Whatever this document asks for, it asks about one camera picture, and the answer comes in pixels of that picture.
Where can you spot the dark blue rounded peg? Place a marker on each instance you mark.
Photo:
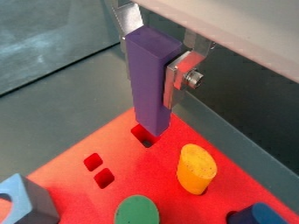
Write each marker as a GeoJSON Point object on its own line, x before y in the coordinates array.
{"type": "Point", "coordinates": [259, 213]}

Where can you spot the light blue notched peg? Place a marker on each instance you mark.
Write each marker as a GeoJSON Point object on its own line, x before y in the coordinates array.
{"type": "Point", "coordinates": [32, 205]}

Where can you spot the purple rectangular block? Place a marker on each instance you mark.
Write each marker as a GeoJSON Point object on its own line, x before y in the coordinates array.
{"type": "Point", "coordinates": [150, 50]}

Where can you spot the green cylinder peg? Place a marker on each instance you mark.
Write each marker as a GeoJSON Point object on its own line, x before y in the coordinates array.
{"type": "Point", "coordinates": [136, 210]}

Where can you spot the yellow cylinder peg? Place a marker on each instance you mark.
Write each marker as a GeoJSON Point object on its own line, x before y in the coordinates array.
{"type": "Point", "coordinates": [196, 169]}

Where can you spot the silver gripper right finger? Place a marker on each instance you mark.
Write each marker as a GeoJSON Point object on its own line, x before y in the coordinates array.
{"type": "Point", "coordinates": [182, 74]}

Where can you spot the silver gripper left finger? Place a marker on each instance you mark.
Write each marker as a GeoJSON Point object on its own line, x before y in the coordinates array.
{"type": "Point", "coordinates": [127, 17]}

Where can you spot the red peg board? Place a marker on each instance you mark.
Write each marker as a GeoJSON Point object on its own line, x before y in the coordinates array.
{"type": "Point", "coordinates": [108, 167]}

